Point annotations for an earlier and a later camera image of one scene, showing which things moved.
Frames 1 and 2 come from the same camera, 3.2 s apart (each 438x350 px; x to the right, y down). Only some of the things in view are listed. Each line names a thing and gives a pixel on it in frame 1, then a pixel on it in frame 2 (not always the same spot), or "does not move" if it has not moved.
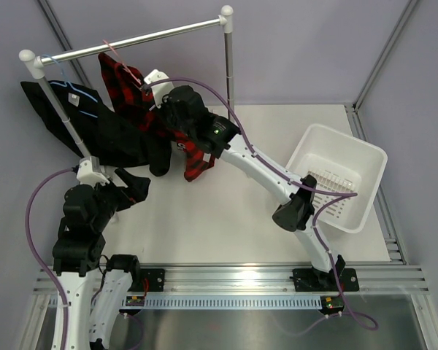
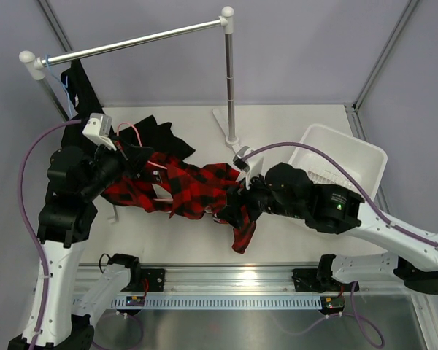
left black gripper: (136, 188) to (133, 158)
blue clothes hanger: (67, 82) to (64, 84)
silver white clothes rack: (34, 64) does not move
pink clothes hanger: (116, 52) to (150, 162)
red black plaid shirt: (136, 99) to (168, 182)
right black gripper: (164, 106) to (231, 213)
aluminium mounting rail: (263, 280) does not move
